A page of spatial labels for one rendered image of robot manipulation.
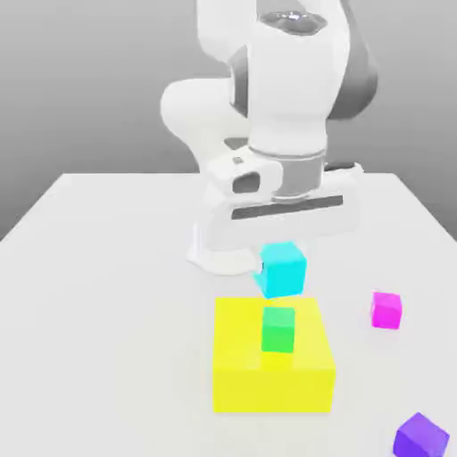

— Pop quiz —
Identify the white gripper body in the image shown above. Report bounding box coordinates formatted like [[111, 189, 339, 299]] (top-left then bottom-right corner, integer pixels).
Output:
[[212, 170, 364, 247]]

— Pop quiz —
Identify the small cyan cube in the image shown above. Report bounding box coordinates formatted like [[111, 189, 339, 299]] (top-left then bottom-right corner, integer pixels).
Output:
[[252, 241, 308, 300]]

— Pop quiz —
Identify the small green cube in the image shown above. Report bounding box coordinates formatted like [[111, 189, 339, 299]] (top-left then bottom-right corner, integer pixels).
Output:
[[261, 305, 296, 354]]

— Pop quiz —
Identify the small magenta cube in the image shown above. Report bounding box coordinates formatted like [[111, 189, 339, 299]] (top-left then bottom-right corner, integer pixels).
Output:
[[370, 290, 403, 330]]

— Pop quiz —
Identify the small purple cube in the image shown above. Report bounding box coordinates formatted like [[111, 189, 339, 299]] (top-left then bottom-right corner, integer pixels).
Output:
[[392, 411, 451, 457]]

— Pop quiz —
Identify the large yellow box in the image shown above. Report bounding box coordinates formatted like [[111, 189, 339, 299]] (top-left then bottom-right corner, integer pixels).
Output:
[[212, 296, 337, 414]]

